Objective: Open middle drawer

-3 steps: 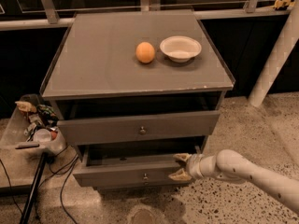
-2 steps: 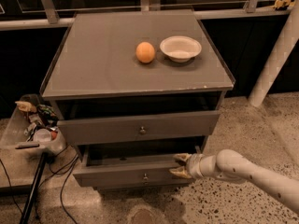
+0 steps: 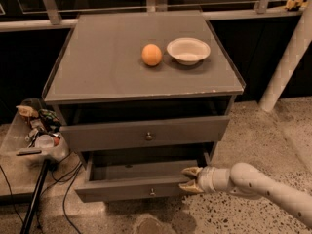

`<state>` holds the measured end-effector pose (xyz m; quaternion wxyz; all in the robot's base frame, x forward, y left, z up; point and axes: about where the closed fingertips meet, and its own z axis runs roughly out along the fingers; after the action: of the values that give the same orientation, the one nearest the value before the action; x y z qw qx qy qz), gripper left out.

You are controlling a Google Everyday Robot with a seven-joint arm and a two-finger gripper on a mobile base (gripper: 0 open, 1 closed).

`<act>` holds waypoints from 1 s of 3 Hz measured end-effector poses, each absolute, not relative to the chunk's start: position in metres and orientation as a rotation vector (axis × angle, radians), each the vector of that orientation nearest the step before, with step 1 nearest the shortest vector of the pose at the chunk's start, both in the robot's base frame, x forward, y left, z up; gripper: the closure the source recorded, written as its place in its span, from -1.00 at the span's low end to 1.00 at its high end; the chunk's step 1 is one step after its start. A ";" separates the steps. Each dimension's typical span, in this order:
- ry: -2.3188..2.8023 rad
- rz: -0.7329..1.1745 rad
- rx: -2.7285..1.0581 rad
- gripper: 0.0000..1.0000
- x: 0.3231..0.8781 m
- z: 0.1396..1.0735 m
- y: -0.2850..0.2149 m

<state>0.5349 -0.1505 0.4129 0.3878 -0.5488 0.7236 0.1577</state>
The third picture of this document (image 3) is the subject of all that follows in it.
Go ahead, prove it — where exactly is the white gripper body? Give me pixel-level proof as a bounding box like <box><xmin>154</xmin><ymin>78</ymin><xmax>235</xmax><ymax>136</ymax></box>
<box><xmin>197</xmin><ymin>167</ymin><xmax>232</xmax><ymax>193</ymax></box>

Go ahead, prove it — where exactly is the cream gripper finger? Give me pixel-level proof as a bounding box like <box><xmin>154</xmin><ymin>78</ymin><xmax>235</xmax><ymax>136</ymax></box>
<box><xmin>181</xmin><ymin>167</ymin><xmax>202</xmax><ymax>179</ymax></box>
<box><xmin>179</xmin><ymin>179</ymin><xmax>204</xmax><ymax>194</ymax></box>

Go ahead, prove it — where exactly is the grey drawer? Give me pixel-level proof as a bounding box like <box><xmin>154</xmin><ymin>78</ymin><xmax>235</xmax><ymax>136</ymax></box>
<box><xmin>75</xmin><ymin>144</ymin><xmax>210</xmax><ymax>202</ymax></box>
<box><xmin>60</xmin><ymin>116</ymin><xmax>229</xmax><ymax>152</ymax></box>

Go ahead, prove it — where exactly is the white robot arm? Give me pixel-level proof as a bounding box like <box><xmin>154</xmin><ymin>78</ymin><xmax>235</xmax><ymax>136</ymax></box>
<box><xmin>179</xmin><ymin>163</ymin><xmax>312</xmax><ymax>228</ymax></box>

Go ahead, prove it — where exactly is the grey top drawer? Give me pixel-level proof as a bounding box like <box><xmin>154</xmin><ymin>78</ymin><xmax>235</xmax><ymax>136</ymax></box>
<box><xmin>60</xmin><ymin>116</ymin><xmax>229</xmax><ymax>152</ymax></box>

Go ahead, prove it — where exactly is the grey drawer cabinet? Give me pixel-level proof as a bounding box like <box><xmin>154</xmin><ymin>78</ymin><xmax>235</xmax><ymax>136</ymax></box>
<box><xmin>41</xmin><ymin>9</ymin><xmax>246</xmax><ymax>201</ymax></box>

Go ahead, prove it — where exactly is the white bowl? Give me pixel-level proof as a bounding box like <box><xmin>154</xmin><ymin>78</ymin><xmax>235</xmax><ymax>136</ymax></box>
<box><xmin>167</xmin><ymin>38</ymin><xmax>211</xmax><ymax>65</ymax></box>

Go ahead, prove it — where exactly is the orange fruit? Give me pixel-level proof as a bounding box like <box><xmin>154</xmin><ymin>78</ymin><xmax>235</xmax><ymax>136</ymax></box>
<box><xmin>141</xmin><ymin>44</ymin><xmax>162</xmax><ymax>66</ymax></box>

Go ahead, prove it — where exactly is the black stand pole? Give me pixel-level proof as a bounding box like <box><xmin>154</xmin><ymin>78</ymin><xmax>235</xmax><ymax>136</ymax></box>
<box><xmin>20</xmin><ymin>158</ymin><xmax>50</xmax><ymax>234</ymax></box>

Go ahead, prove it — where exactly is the white round lid in bin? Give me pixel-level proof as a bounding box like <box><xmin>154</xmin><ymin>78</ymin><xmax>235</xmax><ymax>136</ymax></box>
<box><xmin>35</xmin><ymin>135</ymin><xmax>54</xmax><ymax>148</ymax></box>

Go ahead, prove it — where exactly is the green patterned item in bin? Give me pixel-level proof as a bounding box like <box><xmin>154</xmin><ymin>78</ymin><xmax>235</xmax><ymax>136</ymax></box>
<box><xmin>39</xmin><ymin>109</ymin><xmax>60</xmax><ymax>127</ymax></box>

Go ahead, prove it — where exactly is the white diagonal pillar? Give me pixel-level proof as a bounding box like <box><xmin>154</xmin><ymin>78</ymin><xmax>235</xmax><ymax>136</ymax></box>
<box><xmin>259</xmin><ymin>0</ymin><xmax>312</xmax><ymax>112</ymax></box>

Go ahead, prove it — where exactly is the brown item in bin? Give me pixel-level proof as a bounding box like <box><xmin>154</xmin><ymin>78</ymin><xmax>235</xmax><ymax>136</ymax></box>
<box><xmin>17</xmin><ymin>105</ymin><xmax>39</xmax><ymax>118</ymax></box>

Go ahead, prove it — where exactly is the yellow object on ledge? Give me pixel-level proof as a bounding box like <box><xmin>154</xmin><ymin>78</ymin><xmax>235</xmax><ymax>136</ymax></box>
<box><xmin>285</xmin><ymin>0</ymin><xmax>306</xmax><ymax>11</ymax></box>

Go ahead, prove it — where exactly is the metal railing frame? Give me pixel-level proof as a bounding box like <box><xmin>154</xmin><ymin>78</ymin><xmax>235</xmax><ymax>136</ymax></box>
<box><xmin>0</xmin><ymin>0</ymin><xmax>307</xmax><ymax>31</ymax></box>

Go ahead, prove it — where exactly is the black floor cable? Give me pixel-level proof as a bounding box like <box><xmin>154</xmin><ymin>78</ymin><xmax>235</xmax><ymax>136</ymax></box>
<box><xmin>0</xmin><ymin>153</ymin><xmax>82</xmax><ymax>234</ymax></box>

